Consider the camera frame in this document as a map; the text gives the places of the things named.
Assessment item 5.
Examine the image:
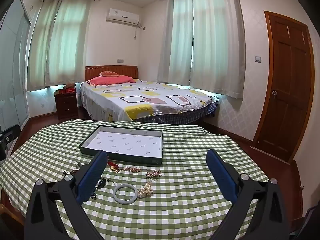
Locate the patterned white bedsheet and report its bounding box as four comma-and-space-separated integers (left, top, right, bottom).
79, 79, 220, 122

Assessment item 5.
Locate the brown wooden door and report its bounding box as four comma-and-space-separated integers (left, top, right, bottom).
252, 10, 315, 163

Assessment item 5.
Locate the gold flower brooch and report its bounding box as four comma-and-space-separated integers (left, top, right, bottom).
145, 169, 163, 180

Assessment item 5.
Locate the white jade bangle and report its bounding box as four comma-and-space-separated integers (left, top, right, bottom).
113, 183, 138, 203

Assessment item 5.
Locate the blue checked bed skirt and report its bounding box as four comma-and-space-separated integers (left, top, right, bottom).
139, 102, 218, 126

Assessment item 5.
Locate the dark green shallow box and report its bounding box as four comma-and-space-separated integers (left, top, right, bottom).
79, 124, 163, 165

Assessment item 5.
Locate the wooden bed headboard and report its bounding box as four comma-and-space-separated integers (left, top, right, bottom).
85, 65, 138, 82

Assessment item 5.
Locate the dark wooden nightstand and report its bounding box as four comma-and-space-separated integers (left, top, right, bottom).
55, 93, 77, 120

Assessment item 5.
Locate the red knot gold charm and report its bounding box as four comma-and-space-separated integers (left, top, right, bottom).
107, 160, 123, 173

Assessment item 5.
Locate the pink pillow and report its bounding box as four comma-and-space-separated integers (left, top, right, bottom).
89, 75, 137, 86

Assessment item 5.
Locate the green checked tablecloth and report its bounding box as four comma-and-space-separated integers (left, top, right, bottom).
0, 119, 298, 240

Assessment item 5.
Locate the black pendant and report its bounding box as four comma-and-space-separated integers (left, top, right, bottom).
91, 176, 110, 200

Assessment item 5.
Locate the white air conditioner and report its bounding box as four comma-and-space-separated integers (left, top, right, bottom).
106, 8, 141, 26

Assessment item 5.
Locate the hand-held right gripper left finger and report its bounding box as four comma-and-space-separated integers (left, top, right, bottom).
24, 151, 108, 240

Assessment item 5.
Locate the white curtain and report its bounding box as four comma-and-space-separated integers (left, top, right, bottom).
44, 0, 97, 87
189, 0, 247, 99
157, 0, 194, 84
27, 0, 63, 92

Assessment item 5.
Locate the glass wardrobe door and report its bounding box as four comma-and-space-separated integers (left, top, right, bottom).
0, 0, 32, 132

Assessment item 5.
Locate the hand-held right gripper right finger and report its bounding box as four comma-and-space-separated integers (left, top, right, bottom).
206, 149, 292, 240

